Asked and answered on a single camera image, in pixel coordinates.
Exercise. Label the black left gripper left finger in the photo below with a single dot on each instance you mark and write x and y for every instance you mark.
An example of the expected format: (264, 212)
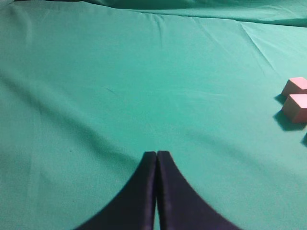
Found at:
(133, 208)

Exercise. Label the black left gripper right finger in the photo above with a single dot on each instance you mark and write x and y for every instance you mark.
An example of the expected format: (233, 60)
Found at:
(179, 206)

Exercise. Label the green cloth backdrop and cover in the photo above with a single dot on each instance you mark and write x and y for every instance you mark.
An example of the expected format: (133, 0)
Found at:
(87, 87)

